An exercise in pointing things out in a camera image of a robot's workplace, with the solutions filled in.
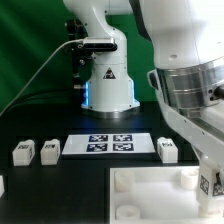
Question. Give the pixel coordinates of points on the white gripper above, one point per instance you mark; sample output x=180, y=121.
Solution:
x=205, y=139

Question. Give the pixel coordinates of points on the white square tabletop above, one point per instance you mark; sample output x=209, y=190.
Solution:
x=157, y=195

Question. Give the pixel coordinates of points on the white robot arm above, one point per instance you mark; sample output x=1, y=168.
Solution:
x=188, y=42

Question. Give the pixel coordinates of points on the white sheet with markers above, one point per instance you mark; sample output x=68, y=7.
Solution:
x=108, y=144

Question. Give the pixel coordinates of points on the white obstacle block left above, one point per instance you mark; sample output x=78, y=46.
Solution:
x=1, y=186

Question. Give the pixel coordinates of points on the black camera stand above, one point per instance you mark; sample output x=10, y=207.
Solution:
x=81, y=59

